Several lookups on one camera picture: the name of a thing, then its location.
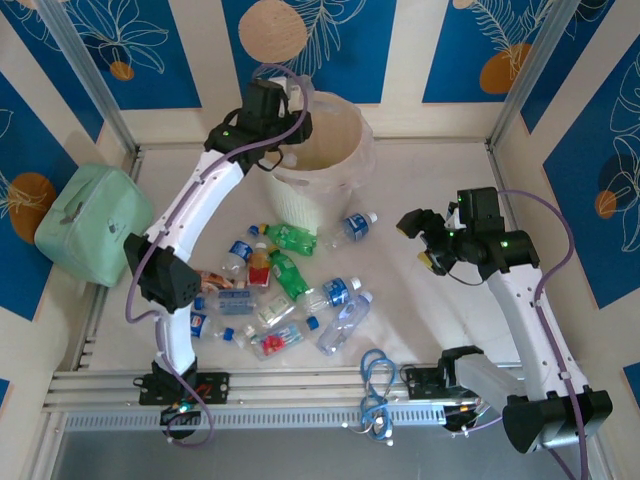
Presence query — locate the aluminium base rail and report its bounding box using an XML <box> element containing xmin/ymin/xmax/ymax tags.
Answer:
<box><xmin>42</xmin><ymin>368</ymin><xmax>591</xmax><ymax>412</ymax></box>

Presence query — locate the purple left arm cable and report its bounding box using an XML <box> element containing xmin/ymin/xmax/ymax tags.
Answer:
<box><xmin>124</xmin><ymin>62</ymin><xmax>315</xmax><ymax>449</ymax></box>

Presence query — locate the clear Pepsi-logo bottle blue cap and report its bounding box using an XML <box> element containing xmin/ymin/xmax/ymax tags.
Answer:
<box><xmin>188</xmin><ymin>310</ymin><xmax>237</xmax><ymax>345</ymax></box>

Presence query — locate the grey slotted cable duct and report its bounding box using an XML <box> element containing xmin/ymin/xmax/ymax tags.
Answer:
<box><xmin>62</xmin><ymin>403</ymin><xmax>449</xmax><ymax>432</ymax></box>

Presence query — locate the crumpled green Sprite bottle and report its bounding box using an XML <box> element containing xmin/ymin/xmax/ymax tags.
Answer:
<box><xmin>259</xmin><ymin>222</ymin><xmax>319</xmax><ymax>257</ymax></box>

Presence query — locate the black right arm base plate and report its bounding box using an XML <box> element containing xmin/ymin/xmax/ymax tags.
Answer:
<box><xmin>403</xmin><ymin>366</ymin><xmax>446</xmax><ymax>401</ymax></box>

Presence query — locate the base wire bundle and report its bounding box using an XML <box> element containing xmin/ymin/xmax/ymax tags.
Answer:
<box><xmin>159</xmin><ymin>389</ymin><xmax>206</xmax><ymax>419</ymax></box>
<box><xmin>442</xmin><ymin>399</ymin><xmax>501</xmax><ymax>436</ymax></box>

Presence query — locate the clear bottle green white label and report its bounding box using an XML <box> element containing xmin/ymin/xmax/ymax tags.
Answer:
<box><xmin>253</xmin><ymin>293</ymin><xmax>296</xmax><ymax>330</ymax></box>

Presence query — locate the left base wire bundle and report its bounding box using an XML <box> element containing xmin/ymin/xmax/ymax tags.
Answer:
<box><xmin>159</xmin><ymin>389</ymin><xmax>206</xmax><ymax>419</ymax></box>

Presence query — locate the thin white cable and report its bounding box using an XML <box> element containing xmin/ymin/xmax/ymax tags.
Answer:
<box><xmin>342</xmin><ymin>419</ymin><xmax>396</xmax><ymax>447</ymax></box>

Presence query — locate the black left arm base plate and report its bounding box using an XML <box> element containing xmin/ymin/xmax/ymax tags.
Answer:
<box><xmin>133</xmin><ymin>371</ymin><xmax>232</xmax><ymax>406</ymax></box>

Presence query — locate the orange drink bottle red label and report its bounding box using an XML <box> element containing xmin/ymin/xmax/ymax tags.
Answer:
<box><xmin>246</xmin><ymin>241</ymin><xmax>274</xmax><ymax>289</ymax></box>

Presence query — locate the large clear bottle white cap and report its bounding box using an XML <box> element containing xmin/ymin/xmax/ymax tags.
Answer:
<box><xmin>315</xmin><ymin>291</ymin><xmax>376</xmax><ymax>357</ymax></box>

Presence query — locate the coiled blue cable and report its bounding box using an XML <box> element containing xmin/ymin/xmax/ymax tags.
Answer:
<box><xmin>359</xmin><ymin>348</ymin><xmax>400</xmax><ymax>444</ymax></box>

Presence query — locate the small clear bottle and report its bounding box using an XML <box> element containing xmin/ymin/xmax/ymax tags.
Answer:
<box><xmin>234</xmin><ymin>323</ymin><xmax>259</xmax><ymax>351</ymax></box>

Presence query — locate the mint green zip bag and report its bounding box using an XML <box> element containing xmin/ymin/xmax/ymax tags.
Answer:
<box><xmin>33</xmin><ymin>162</ymin><xmax>155</xmax><ymax>288</ymax></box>

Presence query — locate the orange white label bottle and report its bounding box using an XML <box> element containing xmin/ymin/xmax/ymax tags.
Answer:
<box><xmin>196</xmin><ymin>268</ymin><xmax>236</xmax><ymax>294</ymax></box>

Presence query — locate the clear bottle red fruit label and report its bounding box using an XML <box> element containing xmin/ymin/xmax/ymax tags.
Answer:
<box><xmin>248</xmin><ymin>316</ymin><xmax>321</xmax><ymax>362</ymax></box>

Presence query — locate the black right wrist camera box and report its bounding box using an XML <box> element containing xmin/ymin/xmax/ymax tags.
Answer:
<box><xmin>455</xmin><ymin>187</ymin><xmax>505</xmax><ymax>233</ymax></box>

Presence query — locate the aluminium left frame post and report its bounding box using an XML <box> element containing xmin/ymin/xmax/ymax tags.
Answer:
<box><xmin>37</xmin><ymin>0</ymin><xmax>139</xmax><ymax>156</ymax></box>

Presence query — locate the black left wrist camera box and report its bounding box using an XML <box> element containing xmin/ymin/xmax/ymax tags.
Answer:
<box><xmin>242</xmin><ymin>79</ymin><xmax>292</xmax><ymax>121</ymax></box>

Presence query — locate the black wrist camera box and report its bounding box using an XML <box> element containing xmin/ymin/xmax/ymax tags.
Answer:
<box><xmin>455</xmin><ymin>187</ymin><xmax>505</xmax><ymax>233</ymax></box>
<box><xmin>242</xmin><ymin>79</ymin><xmax>292</xmax><ymax>121</ymax></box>

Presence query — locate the clear bottle pale blue label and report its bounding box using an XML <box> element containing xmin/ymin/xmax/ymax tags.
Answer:
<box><xmin>193</xmin><ymin>288</ymin><xmax>261</xmax><ymax>317</ymax></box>

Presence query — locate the right base wire bundle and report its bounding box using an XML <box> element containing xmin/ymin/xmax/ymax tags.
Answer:
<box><xmin>442</xmin><ymin>399</ymin><xmax>501</xmax><ymax>436</ymax></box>

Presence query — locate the cream plastic waste bin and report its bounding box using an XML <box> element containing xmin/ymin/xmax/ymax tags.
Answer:
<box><xmin>260</xmin><ymin>91</ymin><xmax>375</xmax><ymax>236</ymax></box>

